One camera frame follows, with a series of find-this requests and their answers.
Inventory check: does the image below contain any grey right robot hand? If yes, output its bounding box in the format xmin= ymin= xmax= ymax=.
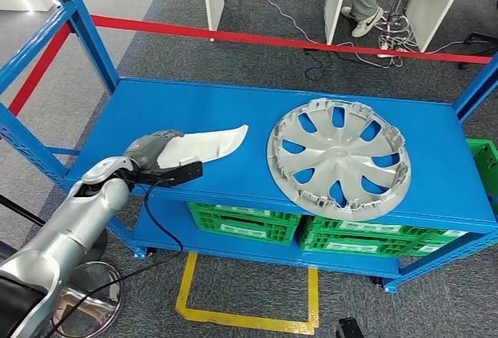
xmin=335 ymin=317 xmax=364 ymax=338

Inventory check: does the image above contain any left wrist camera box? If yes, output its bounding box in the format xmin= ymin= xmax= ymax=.
xmin=134 ymin=157 xmax=204 ymax=188

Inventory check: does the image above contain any blue steel shelf rack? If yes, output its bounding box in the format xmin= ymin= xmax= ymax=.
xmin=0 ymin=0 xmax=498 ymax=295

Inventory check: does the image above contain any grey wheel hubcap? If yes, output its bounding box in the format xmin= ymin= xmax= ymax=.
xmin=266 ymin=98 xmax=412 ymax=222

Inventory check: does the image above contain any black camera cable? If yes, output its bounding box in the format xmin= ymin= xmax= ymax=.
xmin=45 ymin=178 xmax=184 ymax=338

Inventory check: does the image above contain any white curved plastic part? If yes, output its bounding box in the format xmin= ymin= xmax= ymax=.
xmin=156 ymin=124 xmax=249 ymax=170

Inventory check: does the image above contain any black office chair base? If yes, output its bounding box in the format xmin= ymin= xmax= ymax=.
xmin=458 ymin=31 xmax=498 ymax=71

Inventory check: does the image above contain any white power strip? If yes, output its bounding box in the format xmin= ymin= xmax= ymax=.
xmin=375 ymin=41 xmax=393 ymax=60

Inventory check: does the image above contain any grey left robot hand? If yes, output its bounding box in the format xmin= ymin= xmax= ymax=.
xmin=123 ymin=130 xmax=185 ymax=171

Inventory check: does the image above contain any white cable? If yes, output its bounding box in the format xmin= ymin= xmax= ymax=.
xmin=248 ymin=0 xmax=468 ymax=70

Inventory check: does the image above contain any chrome stanchion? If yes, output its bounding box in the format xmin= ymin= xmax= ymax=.
xmin=51 ymin=262 xmax=125 ymax=338

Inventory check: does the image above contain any red barrier belt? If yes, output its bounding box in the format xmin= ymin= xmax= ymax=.
xmin=89 ymin=14 xmax=491 ymax=65
xmin=0 ymin=22 xmax=73 ymax=143

